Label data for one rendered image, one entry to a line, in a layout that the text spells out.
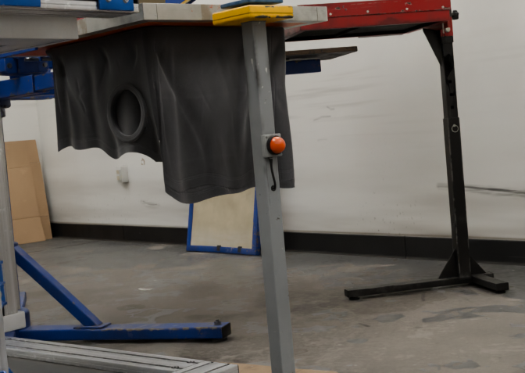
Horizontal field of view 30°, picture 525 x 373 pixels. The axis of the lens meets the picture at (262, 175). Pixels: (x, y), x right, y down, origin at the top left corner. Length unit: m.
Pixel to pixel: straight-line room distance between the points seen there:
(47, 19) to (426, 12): 1.95
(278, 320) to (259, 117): 0.45
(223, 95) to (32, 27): 0.67
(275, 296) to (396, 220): 2.62
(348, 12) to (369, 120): 1.35
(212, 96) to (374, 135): 2.44
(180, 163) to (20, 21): 0.63
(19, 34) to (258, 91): 0.55
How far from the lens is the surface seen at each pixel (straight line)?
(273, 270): 2.18
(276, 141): 2.13
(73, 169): 7.06
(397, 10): 3.60
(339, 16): 3.54
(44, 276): 3.52
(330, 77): 4.99
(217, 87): 2.45
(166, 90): 2.35
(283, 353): 2.22
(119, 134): 2.45
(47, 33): 1.98
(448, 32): 3.88
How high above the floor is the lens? 0.70
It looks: 3 degrees down
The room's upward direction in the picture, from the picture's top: 5 degrees counter-clockwise
